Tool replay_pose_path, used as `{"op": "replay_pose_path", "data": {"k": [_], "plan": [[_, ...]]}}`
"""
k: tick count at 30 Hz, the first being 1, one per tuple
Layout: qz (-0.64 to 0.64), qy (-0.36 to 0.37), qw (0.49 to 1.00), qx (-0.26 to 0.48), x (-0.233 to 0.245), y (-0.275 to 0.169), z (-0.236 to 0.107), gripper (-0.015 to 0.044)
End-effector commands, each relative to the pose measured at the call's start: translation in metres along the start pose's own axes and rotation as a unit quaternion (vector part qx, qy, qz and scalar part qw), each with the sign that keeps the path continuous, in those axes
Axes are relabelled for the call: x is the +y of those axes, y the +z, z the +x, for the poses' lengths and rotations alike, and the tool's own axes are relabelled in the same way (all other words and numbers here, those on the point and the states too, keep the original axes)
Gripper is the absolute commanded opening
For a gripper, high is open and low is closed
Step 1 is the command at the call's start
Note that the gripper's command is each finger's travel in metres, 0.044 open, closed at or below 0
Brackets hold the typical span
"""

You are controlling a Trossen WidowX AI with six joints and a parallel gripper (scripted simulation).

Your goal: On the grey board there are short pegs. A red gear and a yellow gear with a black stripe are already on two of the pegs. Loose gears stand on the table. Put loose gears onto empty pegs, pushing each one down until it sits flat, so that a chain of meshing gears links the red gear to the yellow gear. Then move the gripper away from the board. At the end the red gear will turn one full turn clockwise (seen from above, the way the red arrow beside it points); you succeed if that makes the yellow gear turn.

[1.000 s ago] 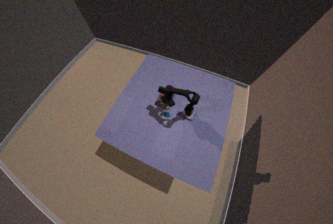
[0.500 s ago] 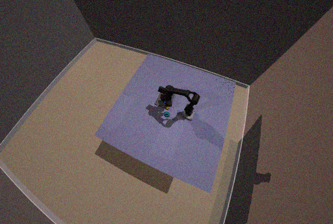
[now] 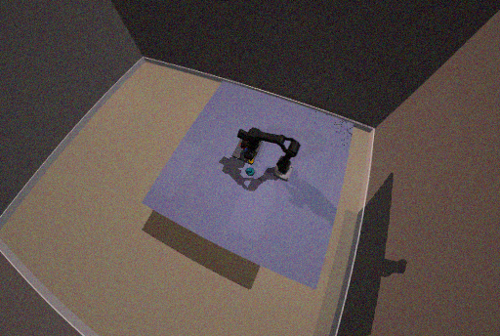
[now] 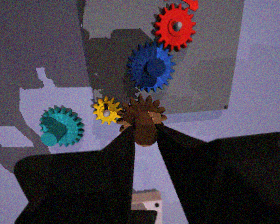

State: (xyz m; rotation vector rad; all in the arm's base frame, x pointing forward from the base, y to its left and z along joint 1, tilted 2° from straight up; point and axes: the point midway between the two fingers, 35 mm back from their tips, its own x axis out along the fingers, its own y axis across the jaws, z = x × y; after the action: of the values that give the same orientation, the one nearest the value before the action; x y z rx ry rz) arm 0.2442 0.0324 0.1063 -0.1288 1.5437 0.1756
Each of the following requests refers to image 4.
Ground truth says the brown gear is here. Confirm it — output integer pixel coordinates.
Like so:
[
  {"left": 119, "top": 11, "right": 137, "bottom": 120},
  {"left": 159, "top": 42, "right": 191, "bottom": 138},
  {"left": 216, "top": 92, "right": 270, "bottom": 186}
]
[{"left": 116, "top": 94, "right": 167, "bottom": 147}]

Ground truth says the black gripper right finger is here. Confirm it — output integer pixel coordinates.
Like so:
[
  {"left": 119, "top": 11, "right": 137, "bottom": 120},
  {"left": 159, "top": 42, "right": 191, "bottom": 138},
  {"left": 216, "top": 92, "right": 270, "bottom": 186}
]
[{"left": 155, "top": 123, "right": 280, "bottom": 224}]

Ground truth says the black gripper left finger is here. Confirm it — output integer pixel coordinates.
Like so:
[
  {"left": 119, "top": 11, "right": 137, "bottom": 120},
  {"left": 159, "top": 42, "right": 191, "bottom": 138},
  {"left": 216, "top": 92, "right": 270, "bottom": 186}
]
[{"left": 14, "top": 126, "right": 135, "bottom": 224}]

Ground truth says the red gear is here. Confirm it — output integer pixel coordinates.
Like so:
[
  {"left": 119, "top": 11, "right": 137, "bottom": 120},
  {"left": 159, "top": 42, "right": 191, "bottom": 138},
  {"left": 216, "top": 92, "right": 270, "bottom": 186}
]
[{"left": 154, "top": 3, "right": 196, "bottom": 52}]

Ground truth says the red curved arrow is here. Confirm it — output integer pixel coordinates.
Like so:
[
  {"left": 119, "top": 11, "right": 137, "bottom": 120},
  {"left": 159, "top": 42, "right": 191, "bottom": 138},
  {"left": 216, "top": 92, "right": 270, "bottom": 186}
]
[{"left": 181, "top": 0, "right": 198, "bottom": 11}]

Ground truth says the yellow gear with black stripe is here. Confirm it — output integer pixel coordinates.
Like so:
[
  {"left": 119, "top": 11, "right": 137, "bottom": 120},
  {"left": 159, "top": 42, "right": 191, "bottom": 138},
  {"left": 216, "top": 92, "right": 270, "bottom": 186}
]
[{"left": 92, "top": 96, "right": 122, "bottom": 125}]

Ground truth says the teal gear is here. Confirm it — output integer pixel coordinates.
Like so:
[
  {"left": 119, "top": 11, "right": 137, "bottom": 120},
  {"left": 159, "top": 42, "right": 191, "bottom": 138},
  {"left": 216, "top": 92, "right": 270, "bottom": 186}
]
[{"left": 39, "top": 107, "right": 85, "bottom": 147}]

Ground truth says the blue gear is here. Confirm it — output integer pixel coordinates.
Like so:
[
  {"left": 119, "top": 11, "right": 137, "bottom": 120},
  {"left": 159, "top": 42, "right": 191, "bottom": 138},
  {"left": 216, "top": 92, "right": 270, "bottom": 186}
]
[{"left": 126, "top": 41, "right": 176, "bottom": 93}]

